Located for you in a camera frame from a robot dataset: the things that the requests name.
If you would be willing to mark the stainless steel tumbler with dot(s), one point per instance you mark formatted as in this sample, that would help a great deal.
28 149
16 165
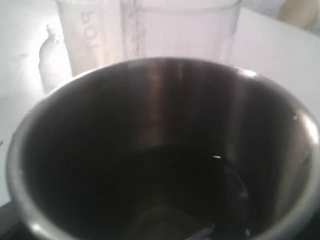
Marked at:
166 149

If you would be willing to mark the clear plastic shaker lid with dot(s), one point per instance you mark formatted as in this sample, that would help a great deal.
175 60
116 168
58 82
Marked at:
54 64

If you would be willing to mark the translucent white plastic container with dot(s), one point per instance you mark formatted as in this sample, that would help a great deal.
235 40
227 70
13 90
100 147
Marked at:
92 32

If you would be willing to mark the clear plastic shaker cup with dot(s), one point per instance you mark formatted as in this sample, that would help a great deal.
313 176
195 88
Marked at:
198 29

